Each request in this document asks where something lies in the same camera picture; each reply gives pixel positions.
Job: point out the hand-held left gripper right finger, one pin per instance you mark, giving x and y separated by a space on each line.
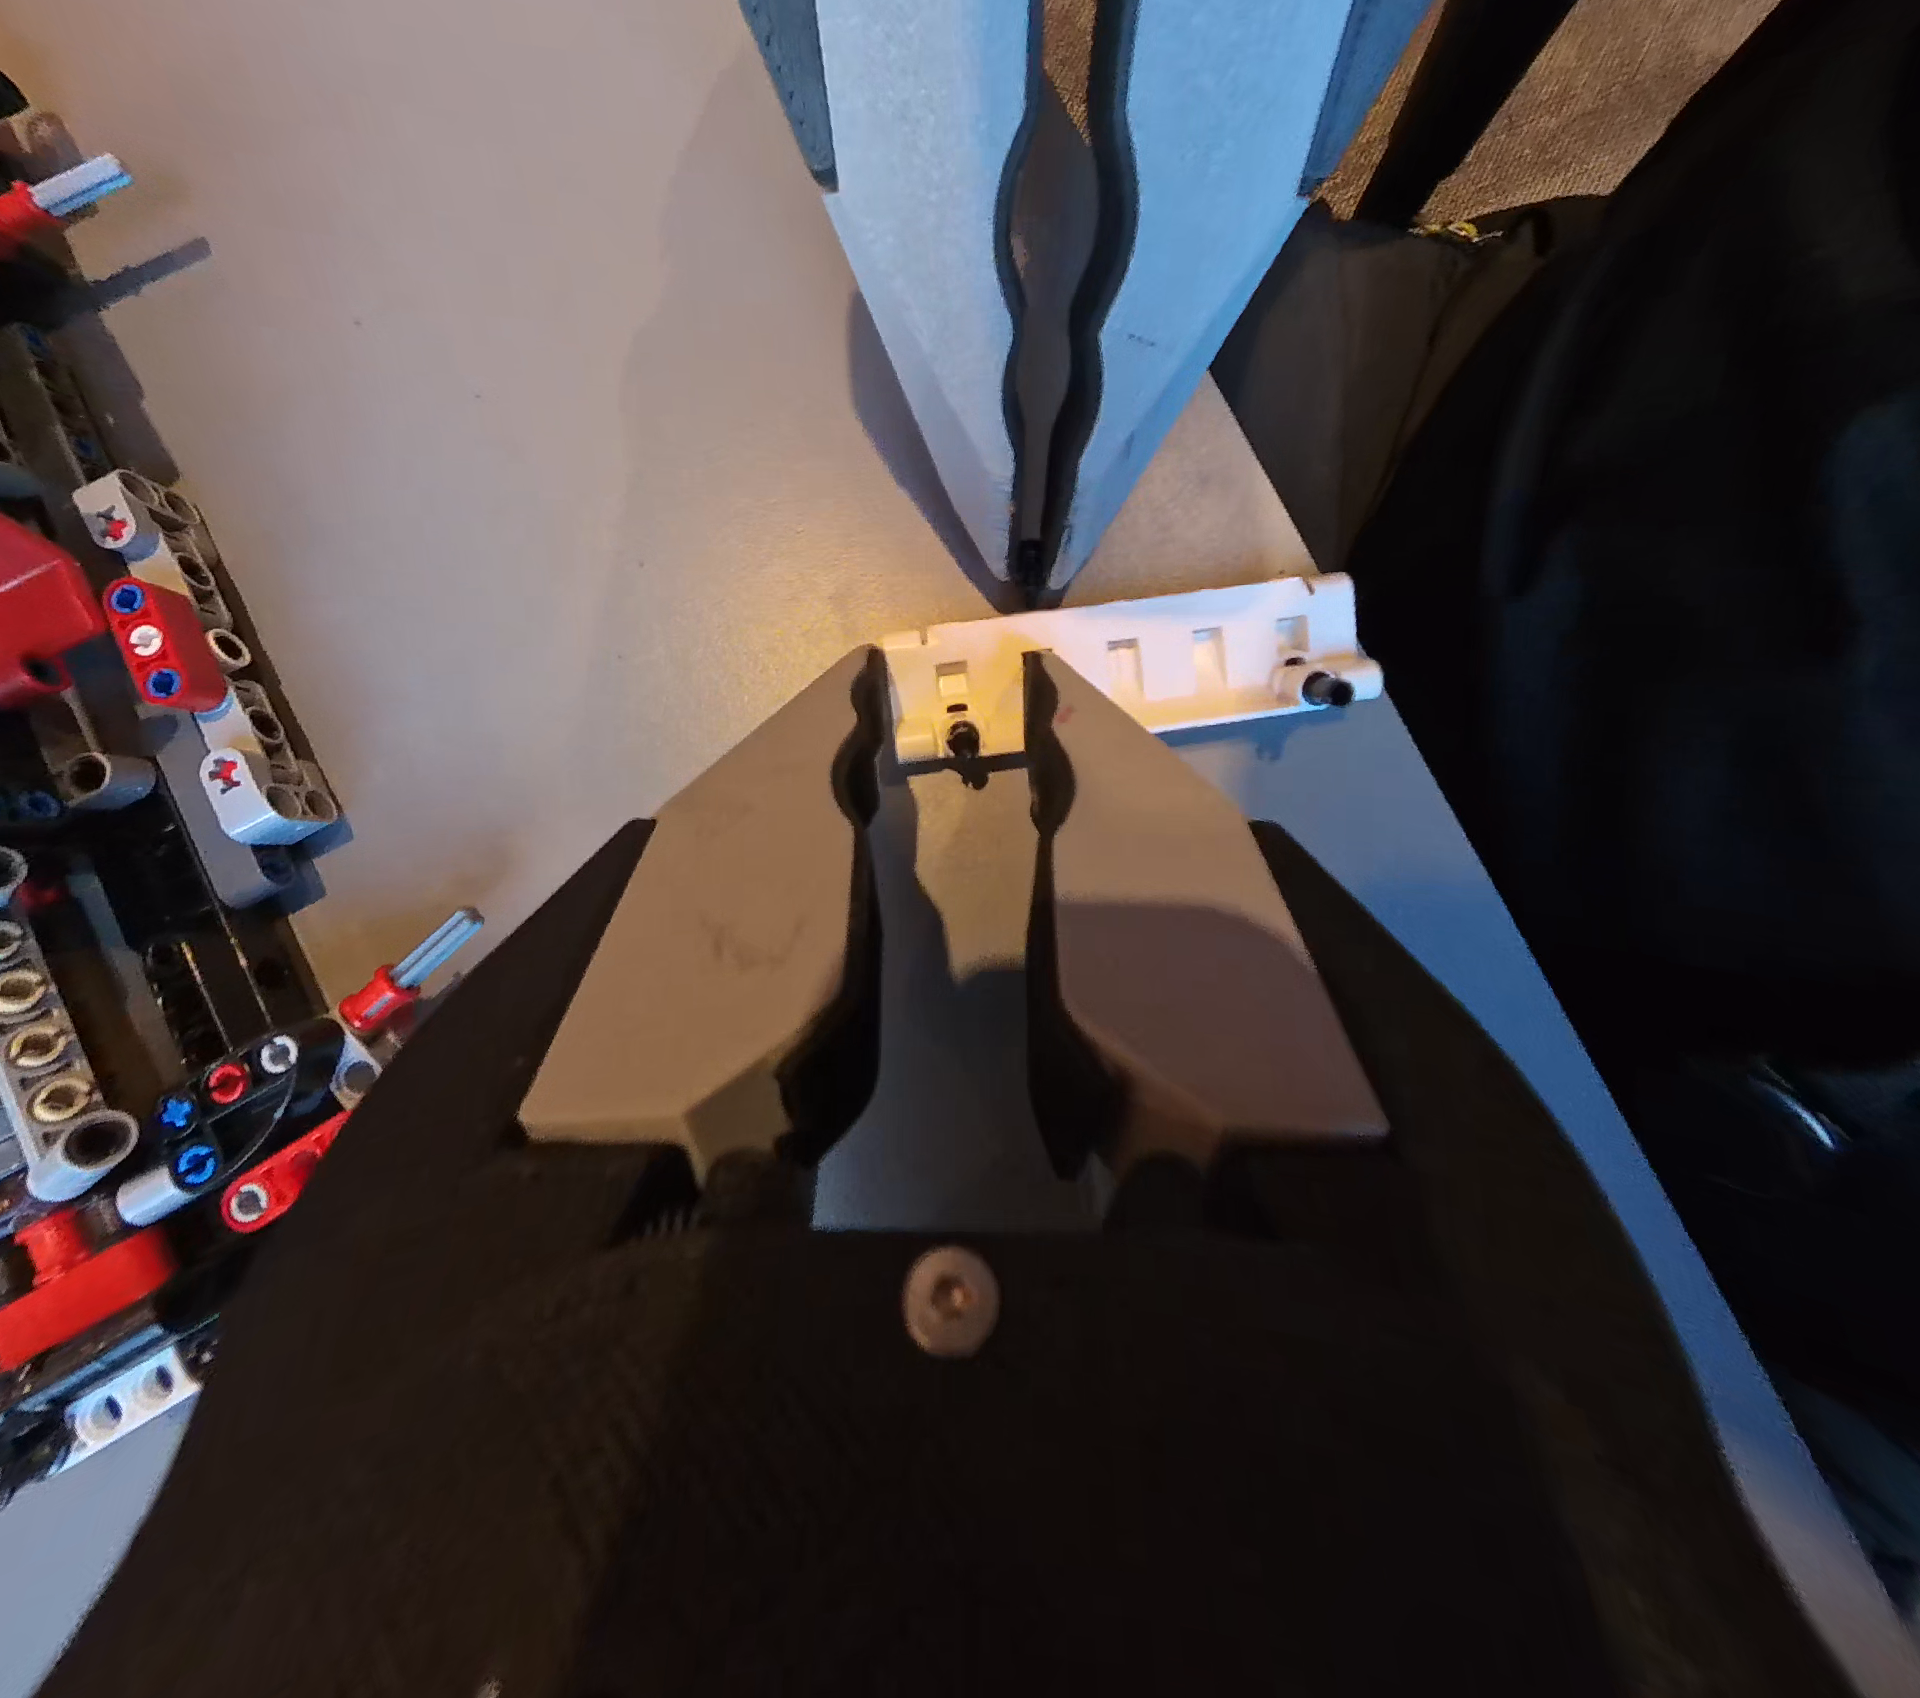
1184 978

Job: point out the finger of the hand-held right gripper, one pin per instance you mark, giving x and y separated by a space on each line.
1260 2
915 2

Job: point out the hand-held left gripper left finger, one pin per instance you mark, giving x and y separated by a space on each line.
704 949

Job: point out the black connector pin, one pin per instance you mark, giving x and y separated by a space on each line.
961 735
1320 688

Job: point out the white building brick panel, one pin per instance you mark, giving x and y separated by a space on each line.
1171 649

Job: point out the person's dark clothing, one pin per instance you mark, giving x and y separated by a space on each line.
1651 678

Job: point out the building brick toy car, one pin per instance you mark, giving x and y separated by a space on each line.
60 619

